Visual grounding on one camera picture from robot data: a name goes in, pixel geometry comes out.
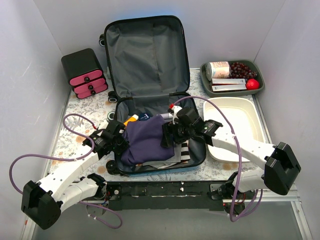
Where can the lower white toothpaste box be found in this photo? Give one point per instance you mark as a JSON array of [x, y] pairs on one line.
[[228, 88]]

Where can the dark green plastic tray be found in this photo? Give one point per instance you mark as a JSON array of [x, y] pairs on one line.
[[238, 93]]

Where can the orange tube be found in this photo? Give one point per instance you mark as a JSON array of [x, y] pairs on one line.
[[133, 118]]

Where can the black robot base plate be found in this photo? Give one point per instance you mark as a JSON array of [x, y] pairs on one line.
[[212, 195]]

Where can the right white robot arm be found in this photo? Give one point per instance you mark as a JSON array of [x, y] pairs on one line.
[[278, 165]]

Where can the navy round cosmetic jar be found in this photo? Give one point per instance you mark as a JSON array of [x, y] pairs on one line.
[[144, 116]]

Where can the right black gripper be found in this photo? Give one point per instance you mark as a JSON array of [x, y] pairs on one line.
[[169, 133]]

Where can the grey garment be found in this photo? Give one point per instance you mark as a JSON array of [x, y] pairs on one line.
[[161, 164]]

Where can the black pink mini drawer chest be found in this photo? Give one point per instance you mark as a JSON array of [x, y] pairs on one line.
[[84, 73]]

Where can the floral patterned table mat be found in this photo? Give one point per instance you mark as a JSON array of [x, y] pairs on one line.
[[219, 164]]

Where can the blue fish-print kids suitcase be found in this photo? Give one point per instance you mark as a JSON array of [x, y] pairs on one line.
[[148, 64]]

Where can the white pink tissue roll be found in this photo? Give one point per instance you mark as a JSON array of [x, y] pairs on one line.
[[218, 70]]

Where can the dark red grape bunch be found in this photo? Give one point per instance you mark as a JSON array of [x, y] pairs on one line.
[[240, 70]]

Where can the white plastic basin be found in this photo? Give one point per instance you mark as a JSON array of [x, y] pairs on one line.
[[240, 112]]

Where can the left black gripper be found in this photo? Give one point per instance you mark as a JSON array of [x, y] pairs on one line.
[[119, 141]]

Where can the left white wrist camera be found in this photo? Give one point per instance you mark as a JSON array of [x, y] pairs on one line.
[[103, 124]]

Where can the upper white toothpaste box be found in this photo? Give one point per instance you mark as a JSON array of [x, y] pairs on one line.
[[228, 81]]

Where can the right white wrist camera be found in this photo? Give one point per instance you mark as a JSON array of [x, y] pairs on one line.
[[173, 110]]

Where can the dark navy garment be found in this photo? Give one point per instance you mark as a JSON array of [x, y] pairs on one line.
[[144, 138]]

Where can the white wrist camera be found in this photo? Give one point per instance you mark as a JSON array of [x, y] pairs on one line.
[[173, 110], [103, 124]]

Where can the black white striped garment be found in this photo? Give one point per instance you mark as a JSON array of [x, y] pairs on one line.
[[185, 155]]

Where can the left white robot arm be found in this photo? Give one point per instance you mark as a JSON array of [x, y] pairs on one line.
[[45, 200]]

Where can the white toothpaste box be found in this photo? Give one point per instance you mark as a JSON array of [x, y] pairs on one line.
[[228, 88], [228, 81]]

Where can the red apple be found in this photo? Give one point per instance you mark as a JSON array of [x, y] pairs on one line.
[[252, 84]]

